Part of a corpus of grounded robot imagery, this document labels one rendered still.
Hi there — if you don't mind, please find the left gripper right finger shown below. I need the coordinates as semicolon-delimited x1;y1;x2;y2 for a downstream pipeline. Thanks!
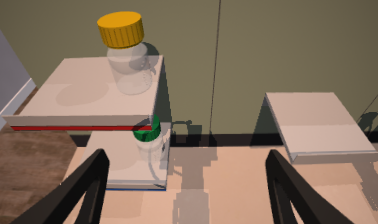
265;149;354;224

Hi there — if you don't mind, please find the clear bottle with green cap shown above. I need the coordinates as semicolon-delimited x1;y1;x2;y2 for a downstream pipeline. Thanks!
133;114;165;163

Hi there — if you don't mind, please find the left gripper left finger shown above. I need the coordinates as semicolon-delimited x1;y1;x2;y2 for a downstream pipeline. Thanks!
9;149;110;224

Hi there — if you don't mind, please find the bottle with yellow cap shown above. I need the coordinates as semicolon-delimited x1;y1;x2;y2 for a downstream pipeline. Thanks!
97;11;153;95

